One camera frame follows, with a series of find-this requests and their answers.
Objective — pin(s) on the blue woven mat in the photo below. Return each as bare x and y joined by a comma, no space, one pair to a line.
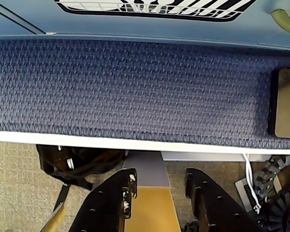
111,91

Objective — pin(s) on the brown board black rim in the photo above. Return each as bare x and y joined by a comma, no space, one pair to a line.
287,104

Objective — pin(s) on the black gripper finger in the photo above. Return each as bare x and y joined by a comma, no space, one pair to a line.
215,212
104,207

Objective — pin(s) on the yellow wooden board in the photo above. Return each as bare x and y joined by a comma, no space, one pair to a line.
152,210

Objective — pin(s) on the blue toy kitchen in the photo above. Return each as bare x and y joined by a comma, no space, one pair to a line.
135,26

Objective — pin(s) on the black bag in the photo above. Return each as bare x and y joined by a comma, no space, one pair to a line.
62,164

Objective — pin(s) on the black office chair base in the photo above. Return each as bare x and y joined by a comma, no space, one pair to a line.
280,174

